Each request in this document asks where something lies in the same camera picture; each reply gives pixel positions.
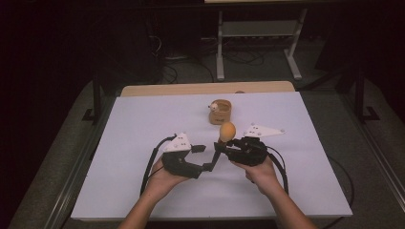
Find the white table cover sheet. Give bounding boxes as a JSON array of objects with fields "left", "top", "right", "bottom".
[{"left": 70, "top": 92, "right": 353, "bottom": 221}]

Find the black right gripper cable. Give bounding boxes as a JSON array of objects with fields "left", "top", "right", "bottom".
[{"left": 266, "top": 145, "right": 290, "bottom": 196}]

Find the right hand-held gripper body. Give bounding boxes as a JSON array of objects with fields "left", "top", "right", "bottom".
[{"left": 224, "top": 123, "right": 287, "bottom": 168}]

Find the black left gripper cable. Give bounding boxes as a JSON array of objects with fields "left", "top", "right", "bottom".
[{"left": 139, "top": 135, "right": 178, "bottom": 197}]

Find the black floor stand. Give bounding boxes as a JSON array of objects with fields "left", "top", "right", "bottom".
[
  {"left": 81, "top": 72, "right": 103, "bottom": 126},
  {"left": 352, "top": 68, "right": 381, "bottom": 124}
]

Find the tan bag-shaped holder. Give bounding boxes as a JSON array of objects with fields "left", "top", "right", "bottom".
[{"left": 208, "top": 98, "right": 233, "bottom": 126}]

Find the grey metal stand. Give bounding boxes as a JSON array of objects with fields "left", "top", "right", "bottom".
[{"left": 215, "top": 8, "right": 309, "bottom": 82}]

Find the thin black cable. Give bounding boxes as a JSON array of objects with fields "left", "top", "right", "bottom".
[{"left": 321, "top": 155, "right": 355, "bottom": 229}]

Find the orange ball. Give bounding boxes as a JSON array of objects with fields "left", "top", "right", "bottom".
[{"left": 206, "top": 121, "right": 237, "bottom": 171}]

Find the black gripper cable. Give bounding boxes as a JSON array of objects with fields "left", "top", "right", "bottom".
[
  {"left": 139, "top": 135, "right": 178, "bottom": 197},
  {"left": 266, "top": 145, "right": 290, "bottom": 196}
]

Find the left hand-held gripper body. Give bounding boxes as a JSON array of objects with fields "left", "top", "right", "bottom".
[{"left": 161, "top": 132, "right": 204, "bottom": 179}]

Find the person's left hand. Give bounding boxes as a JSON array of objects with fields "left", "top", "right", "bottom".
[{"left": 146, "top": 155, "right": 192, "bottom": 202}]

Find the tangle of floor cables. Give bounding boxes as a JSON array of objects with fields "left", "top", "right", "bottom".
[{"left": 152, "top": 34, "right": 266, "bottom": 85}]

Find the wooden table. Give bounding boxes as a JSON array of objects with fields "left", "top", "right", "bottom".
[{"left": 119, "top": 80, "right": 296, "bottom": 98}]

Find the person's right hand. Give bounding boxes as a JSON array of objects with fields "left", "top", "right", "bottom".
[{"left": 230, "top": 155, "right": 285, "bottom": 197}]

